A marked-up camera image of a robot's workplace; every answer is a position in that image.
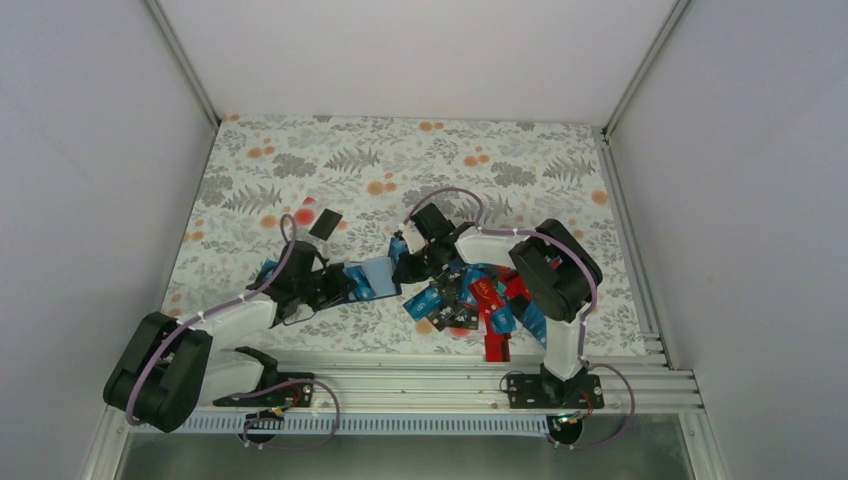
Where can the blue card pile right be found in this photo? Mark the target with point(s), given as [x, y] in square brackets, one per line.
[534, 321]

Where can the blue card pile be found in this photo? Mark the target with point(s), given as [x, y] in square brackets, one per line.
[534, 321]
[423, 303]
[502, 321]

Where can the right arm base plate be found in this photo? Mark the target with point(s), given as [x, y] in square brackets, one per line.
[535, 391]

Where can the red card pile bottom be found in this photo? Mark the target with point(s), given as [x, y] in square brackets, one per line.
[497, 348]

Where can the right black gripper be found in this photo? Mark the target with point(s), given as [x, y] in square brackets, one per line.
[411, 275]

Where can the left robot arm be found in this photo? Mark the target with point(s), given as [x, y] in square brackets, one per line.
[172, 365]

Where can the floral patterned table mat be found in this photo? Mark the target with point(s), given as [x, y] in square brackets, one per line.
[373, 171]

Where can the red card pile right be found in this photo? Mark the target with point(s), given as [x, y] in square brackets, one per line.
[514, 289]

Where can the aluminium rail frame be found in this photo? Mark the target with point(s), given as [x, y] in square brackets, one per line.
[459, 384]

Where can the navy blue card holder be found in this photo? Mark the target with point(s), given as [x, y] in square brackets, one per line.
[372, 278]

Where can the blue card pile centre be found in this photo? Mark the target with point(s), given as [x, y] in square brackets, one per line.
[502, 321]

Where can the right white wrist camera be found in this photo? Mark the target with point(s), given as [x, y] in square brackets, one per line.
[411, 237]

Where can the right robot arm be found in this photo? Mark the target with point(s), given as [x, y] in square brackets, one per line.
[558, 274]

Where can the black visa card pile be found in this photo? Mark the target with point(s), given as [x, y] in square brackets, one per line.
[456, 316]

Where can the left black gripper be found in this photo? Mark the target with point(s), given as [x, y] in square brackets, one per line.
[336, 286]

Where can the blue card pile left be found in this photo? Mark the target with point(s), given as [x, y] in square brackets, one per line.
[423, 303]

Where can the red card pile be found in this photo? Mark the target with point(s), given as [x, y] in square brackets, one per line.
[514, 289]
[497, 348]

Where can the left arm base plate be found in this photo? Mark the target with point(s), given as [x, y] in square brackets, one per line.
[286, 390]

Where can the black card upper left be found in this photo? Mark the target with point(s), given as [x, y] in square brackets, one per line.
[325, 224]

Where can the blue slotted cable duct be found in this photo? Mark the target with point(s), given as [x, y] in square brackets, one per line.
[531, 425]

